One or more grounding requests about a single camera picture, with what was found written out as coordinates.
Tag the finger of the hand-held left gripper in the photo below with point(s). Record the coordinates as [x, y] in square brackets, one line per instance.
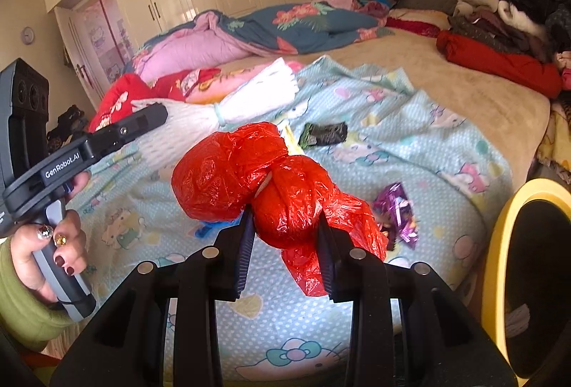
[134, 126]

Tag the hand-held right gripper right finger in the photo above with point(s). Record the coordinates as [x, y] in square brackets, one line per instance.
[325, 255]

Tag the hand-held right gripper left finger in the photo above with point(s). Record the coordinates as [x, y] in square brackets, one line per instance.
[245, 246]

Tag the red plastic bag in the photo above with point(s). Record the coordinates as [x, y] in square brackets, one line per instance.
[214, 181]

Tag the purple foil wrapper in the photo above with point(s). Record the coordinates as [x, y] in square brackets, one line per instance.
[397, 208]

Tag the person's left forearm green sleeve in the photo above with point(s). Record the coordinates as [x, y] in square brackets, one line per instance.
[22, 311]

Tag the person's left hand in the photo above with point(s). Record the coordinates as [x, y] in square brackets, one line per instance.
[71, 245]

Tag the red and pink cartoon blanket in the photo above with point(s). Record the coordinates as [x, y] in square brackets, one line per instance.
[120, 97]

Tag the small blue plastic item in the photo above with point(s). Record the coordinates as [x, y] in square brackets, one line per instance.
[207, 231]

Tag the dark clutter pile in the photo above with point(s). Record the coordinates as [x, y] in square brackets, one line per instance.
[71, 117]

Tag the pink cartoon door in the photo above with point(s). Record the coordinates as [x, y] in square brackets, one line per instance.
[102, 34]

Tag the yellow paper scrap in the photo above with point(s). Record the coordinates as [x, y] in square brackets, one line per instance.
[292, 141]

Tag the black and green wrapper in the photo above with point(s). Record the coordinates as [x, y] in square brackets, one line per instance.
[325, 133]

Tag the white folded cloth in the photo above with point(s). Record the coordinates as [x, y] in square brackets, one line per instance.
[258, 92]

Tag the light blue cartoon blanket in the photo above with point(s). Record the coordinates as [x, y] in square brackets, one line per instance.
[401, 137]

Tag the blue and pink floral quilt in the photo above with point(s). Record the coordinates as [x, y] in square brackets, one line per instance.
[285, 25]

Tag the bed with beige sheet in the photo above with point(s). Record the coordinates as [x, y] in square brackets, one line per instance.
[468, 101]

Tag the dark red pillow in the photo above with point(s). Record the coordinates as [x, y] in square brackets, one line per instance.
[415, 26]

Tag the yellow cartoon blanket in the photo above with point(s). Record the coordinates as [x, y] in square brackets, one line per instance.
[553, 141]

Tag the red garment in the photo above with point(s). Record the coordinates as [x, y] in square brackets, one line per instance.
[490, 59]

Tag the cream pillow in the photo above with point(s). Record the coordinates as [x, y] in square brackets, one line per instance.
[424, 15]

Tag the pile of clothes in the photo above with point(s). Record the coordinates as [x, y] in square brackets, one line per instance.
[504, 3]

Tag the round wall clock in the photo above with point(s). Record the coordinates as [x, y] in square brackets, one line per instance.
[28, 35]

